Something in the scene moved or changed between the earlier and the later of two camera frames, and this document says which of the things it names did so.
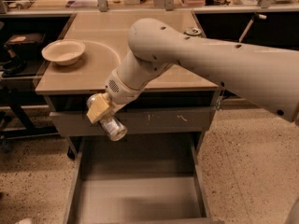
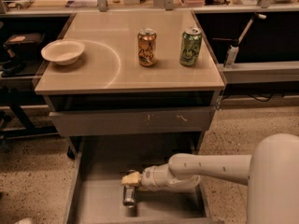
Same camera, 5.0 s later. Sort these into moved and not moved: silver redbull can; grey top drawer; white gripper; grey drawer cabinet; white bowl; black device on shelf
Moved: silver redbull can; white gripper
Not moved: grey drawer cabinet; white bowl; black device on shelf; grey top drawer
